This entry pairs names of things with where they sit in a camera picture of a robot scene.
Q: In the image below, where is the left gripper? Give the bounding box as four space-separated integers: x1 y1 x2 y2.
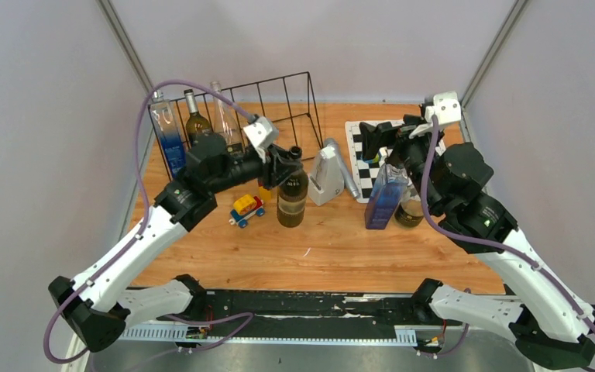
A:
208 142 304 194

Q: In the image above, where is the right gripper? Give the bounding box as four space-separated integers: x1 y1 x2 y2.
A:
359 115 441 212

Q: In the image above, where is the green wine bottle cream label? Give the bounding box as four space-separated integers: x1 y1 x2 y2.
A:
277 168 309 228

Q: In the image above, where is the blue square bottle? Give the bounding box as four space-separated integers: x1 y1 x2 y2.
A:
149 90 186 178
364 164 410 229

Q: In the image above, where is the clear champagne bottle black label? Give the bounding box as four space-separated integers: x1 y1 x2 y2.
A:
213 97 245 157

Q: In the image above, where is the clear bottle dark label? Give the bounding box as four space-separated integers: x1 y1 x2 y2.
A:
394 184 424 229

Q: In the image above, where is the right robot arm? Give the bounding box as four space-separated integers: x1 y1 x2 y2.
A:
359 115 595 370

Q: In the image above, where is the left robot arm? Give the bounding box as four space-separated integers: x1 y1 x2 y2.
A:
48 134 302 353

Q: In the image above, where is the dark green wine bottle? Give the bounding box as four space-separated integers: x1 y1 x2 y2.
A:
184 89 213 147

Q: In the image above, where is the blue red yellow block tower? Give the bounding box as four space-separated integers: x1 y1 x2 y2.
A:
257 178 273 203

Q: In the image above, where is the checkered chess mat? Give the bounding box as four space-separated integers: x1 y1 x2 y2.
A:
344 119 463 205

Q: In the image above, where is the white metronome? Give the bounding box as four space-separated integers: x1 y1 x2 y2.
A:
308 146 345 206

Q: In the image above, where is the yellow blue toy car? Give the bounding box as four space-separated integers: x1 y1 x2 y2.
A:
229 194 266 229

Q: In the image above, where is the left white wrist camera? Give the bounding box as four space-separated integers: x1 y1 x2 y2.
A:
242 115 279 164

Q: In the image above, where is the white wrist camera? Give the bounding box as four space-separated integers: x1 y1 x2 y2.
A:
242 115 279 164
409 91 462 139

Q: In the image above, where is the black wire wine rack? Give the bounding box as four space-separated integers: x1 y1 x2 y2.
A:
150 71 324 177

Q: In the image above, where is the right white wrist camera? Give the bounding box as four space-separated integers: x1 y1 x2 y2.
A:
409 91 462 139

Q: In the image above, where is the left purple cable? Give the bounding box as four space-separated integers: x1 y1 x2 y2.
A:
43 78 257 366

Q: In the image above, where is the purple cable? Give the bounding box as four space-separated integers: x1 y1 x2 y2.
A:
419 115 595 372
43 78 257 366

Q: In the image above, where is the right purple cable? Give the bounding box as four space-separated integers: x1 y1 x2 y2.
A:
419 115 595 372

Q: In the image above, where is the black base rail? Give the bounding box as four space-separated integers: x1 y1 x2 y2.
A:
122 279 544 349

